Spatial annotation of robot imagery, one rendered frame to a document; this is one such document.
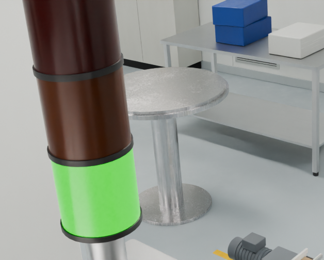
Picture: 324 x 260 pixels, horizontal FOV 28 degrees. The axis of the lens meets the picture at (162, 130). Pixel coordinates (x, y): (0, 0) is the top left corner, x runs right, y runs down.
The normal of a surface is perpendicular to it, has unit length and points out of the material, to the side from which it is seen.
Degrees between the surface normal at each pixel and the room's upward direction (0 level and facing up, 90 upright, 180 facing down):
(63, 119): 90
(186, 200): 0
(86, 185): 90
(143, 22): 90
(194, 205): 0
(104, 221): 90
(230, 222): 0
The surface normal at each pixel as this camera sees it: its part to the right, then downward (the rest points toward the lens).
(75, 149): -0.22, 0.40
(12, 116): 0.71, 0.22
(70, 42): 0.09, 0.38
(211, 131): -0.09, -0.92
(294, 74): -0.70, 0.34
